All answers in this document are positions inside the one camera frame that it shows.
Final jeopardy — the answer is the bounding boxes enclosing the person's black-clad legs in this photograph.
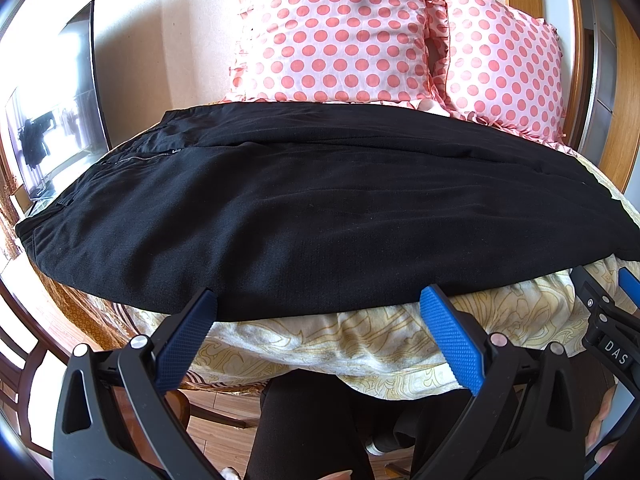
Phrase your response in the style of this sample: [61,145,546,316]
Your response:
[245,370,472,480]

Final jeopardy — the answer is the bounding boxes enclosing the dark wooden chair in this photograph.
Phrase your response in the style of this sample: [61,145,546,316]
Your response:
[1,283,68,458]

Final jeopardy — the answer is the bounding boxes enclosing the black flat television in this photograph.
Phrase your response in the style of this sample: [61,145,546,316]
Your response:
[6,1,111,203]

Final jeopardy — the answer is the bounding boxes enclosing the black pants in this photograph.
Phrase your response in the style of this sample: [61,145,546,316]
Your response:
[16,102,639,322]

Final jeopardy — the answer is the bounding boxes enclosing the cream gold patterned bedspread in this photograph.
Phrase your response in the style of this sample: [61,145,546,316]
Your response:
[28,156,639,400]

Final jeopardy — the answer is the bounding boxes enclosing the wooden headboard frame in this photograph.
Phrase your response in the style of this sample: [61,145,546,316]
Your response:
[506,0,639,192]

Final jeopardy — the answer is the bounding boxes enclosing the pink polka-dot pillow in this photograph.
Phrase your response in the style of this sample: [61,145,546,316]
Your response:
[427,0,564,145]
[227,0,445,114]

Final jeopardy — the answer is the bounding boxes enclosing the right pink polka-dot pillow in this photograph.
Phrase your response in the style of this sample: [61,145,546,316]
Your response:
[427,0,564,145]

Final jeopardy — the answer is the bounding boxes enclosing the person's right hand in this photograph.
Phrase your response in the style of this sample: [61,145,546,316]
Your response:
[585,385,617,465]

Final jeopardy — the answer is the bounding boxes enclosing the left pink polka-dot pillow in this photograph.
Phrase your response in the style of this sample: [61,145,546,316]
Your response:
[227,0,445,114]

